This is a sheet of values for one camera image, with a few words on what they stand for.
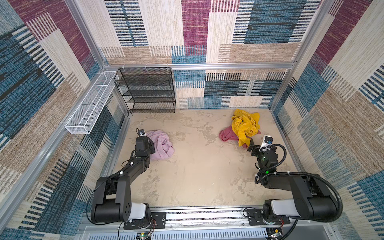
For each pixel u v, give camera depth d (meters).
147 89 1.08
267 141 0.74
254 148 0.81
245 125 0.96
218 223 0.73
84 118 0.71
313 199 0.44
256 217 0.74
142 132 0.80
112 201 0.43
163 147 0.94
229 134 1.02
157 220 0.73
